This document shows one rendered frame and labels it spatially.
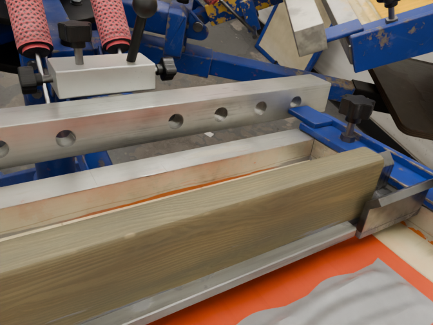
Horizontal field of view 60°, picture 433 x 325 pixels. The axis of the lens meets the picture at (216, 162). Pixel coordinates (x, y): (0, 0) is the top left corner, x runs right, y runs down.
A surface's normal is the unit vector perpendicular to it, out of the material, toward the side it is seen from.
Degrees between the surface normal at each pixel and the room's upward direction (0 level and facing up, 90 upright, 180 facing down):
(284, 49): 78
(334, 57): 90
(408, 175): 15
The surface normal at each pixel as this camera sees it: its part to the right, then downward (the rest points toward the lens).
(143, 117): 0.50, 0.47
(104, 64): 0.08, -0.86
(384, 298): 0.23, -0.50
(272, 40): -0.79, 0.06
